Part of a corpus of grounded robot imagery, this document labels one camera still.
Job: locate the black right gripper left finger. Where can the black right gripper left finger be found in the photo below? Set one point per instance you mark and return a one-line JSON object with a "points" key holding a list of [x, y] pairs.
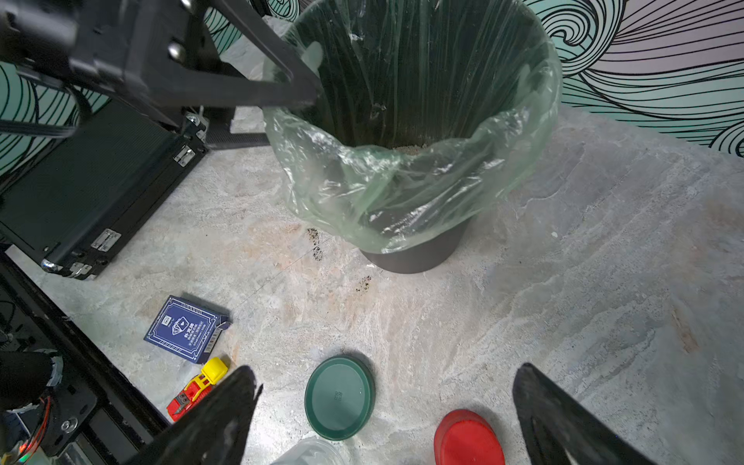
{"points": [[214, 432]]}

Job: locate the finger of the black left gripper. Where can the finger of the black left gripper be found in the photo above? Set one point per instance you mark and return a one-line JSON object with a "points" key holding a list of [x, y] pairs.
{"points": [[261, 70], [219, 136]]}

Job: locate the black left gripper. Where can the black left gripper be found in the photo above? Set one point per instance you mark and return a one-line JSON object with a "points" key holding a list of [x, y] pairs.
{"points": [[75, 40]]}

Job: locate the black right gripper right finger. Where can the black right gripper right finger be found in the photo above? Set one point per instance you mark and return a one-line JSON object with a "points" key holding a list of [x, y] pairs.
{"points": [[556, 429]]}

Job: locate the red jar lid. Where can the red jar lid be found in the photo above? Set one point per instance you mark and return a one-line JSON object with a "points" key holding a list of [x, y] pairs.
{"points": [[464, 437]]}

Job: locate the red-lidded oatmeal jar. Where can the red-lidded oatmeal jar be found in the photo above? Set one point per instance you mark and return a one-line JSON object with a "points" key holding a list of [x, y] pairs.
{"points": [[311, 451]]}

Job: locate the green jar lid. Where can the green jar lid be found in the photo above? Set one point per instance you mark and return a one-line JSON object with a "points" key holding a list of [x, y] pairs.
{"points": [[339, 398]]}

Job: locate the black bin with green liner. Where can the black bin with green liner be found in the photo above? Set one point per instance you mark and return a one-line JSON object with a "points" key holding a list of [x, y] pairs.
{"points": [[478, 83]]}

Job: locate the oatmeal pile in bin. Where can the oatmeal pile in bin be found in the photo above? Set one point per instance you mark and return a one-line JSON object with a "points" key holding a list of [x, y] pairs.
{"points": [[410, 149]]}

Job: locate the red yellow toy block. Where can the red yellow toy block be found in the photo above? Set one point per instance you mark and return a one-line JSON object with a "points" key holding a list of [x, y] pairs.
{"points": [[197, 389]]}

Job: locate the blue card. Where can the blue card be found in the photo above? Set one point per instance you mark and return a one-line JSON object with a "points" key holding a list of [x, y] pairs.
{"points": [[186, 329]]}

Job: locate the black flat tray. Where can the black flat tray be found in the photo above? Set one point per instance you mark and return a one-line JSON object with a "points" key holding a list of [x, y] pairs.
{"points": [[75, 211]]}

